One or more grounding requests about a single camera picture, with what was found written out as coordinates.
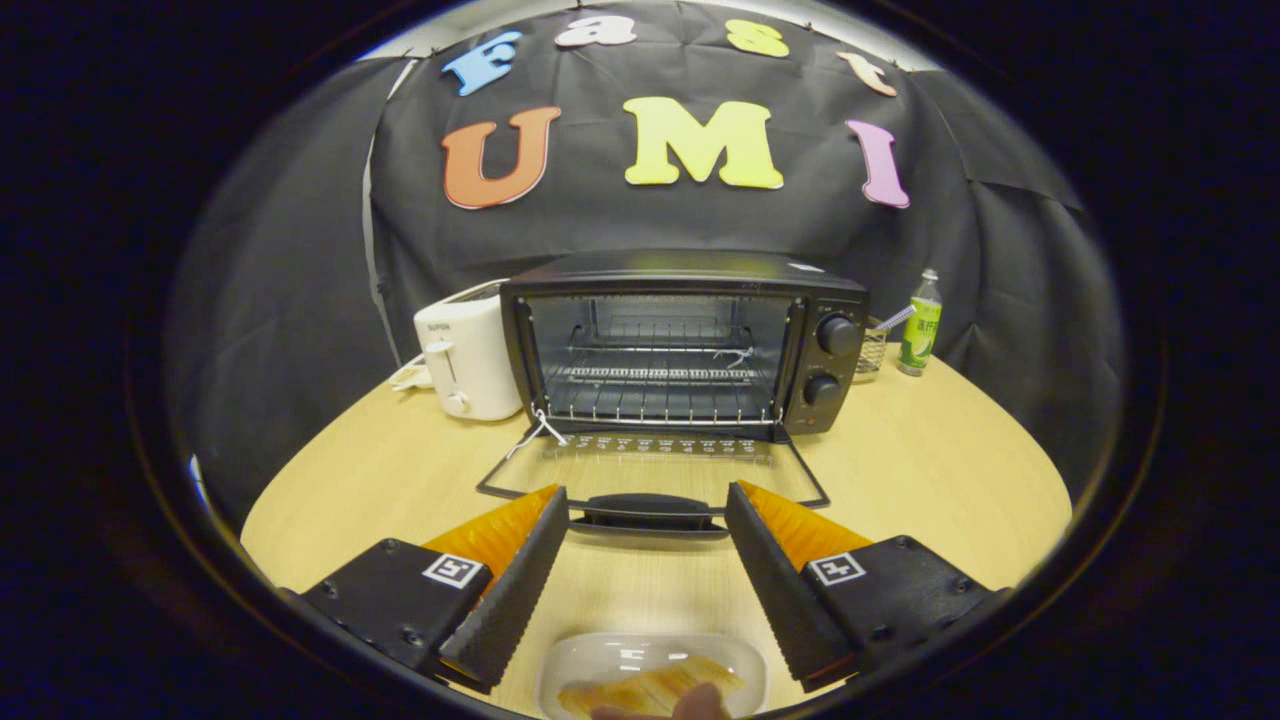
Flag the green label drink bottle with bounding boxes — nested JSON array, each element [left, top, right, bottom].
[[897, 268, 944, 378]]

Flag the white bread toaster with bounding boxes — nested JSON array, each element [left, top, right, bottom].
[[414, 280, 525, 422]]

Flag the wire mesh basket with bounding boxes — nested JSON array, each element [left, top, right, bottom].
[[856, 305, 917, 384]]

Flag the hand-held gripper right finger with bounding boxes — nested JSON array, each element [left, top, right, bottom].
[[725, 481, 1013, 693]]

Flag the golden bread roll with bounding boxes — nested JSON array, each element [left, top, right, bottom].
[[557, 655, 746, 719]]

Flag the white rectangular plate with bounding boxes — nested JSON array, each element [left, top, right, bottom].
[[538, 632, 769, 720]]

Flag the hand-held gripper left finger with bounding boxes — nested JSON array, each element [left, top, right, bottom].
[[285, 485, 572, 696]]

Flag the black toaster oven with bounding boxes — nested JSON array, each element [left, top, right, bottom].
[[476, 250, 870, 542]]

